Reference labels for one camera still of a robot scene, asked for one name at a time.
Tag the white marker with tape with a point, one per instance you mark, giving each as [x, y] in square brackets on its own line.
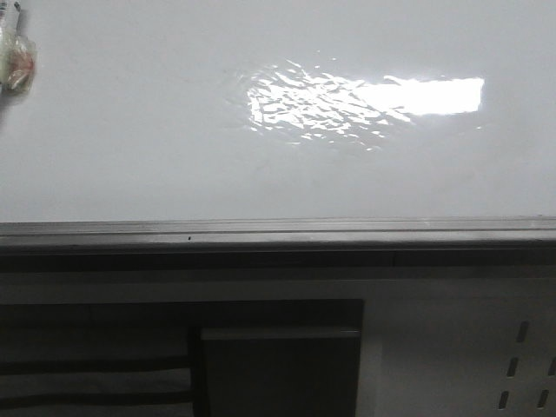
[18, 52]

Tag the grey aluminium whiteboard frame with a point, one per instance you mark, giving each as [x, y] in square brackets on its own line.
[65, 246]

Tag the dark cabinet panel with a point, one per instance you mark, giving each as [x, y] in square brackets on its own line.
[227, 358]

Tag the white perforated metal panel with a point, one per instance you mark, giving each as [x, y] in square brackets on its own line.
[479, 347]

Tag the white whiteboard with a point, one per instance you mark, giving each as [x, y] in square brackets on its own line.
[186, 110]

